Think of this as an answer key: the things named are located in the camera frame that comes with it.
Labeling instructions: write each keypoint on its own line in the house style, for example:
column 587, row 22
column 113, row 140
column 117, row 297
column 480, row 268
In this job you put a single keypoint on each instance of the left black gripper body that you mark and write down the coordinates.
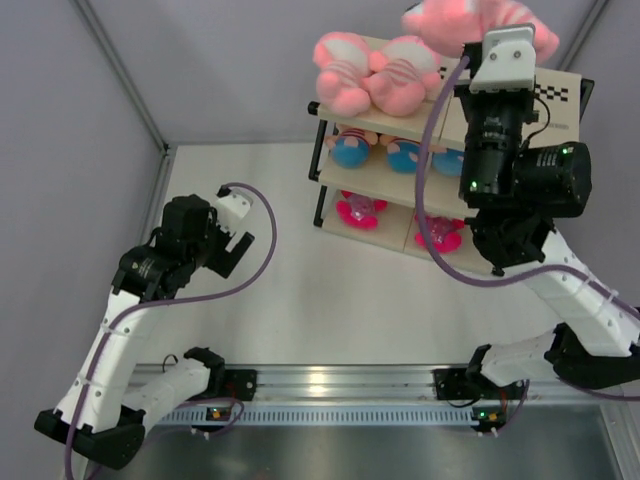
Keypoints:
column 209, row 252

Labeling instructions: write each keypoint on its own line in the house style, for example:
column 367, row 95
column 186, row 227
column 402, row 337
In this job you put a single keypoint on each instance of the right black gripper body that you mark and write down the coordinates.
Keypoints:
column 494, row 141

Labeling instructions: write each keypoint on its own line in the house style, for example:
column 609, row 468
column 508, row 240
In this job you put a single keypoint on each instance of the orange-faced blue doll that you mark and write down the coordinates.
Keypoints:
column 401, row 154

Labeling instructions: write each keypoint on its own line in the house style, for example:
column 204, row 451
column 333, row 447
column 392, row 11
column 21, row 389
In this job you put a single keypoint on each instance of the magenta glasses doll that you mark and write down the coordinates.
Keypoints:
column 359, row 211
column 445, row 233

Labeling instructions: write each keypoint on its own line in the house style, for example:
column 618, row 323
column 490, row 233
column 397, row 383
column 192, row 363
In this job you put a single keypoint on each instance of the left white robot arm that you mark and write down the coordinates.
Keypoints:
column 99, row 418

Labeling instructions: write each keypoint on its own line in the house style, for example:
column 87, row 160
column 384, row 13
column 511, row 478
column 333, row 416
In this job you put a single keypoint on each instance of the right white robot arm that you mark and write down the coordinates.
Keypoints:
column 594, row 346

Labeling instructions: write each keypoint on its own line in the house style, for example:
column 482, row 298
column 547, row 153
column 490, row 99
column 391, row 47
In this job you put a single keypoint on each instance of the blue doll on middle shelf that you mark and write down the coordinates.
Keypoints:
column 448, row 162

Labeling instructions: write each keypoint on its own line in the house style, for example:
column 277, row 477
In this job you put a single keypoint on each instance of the beige three-tier shelf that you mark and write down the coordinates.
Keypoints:
column 366, row 168

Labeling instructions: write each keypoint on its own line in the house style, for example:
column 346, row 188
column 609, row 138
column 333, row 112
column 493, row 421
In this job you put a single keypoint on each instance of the right pink plush toy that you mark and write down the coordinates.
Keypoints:
column 404, row 71

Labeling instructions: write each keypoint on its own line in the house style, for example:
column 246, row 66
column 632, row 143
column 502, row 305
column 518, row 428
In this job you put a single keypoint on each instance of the pink plush toy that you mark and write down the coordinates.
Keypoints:
column 404, row 71
column 343, row 62

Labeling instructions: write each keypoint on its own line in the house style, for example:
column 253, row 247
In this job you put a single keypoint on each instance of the left pink plush toy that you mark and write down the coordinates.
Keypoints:
column 343, row 62

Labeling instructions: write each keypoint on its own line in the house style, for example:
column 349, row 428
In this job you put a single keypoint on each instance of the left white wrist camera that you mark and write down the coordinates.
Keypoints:
column 231, row 208

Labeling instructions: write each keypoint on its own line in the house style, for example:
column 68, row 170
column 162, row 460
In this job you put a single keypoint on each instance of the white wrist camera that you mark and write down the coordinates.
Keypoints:
column 508, row 60
column 231, row 208

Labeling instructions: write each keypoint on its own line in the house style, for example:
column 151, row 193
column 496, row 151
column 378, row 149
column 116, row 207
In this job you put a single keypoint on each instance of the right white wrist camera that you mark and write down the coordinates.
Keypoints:
column 508, row 60

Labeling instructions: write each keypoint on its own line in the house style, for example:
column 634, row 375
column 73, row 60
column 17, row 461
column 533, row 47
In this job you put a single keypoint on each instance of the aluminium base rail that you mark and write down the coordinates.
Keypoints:
column 341, row 384

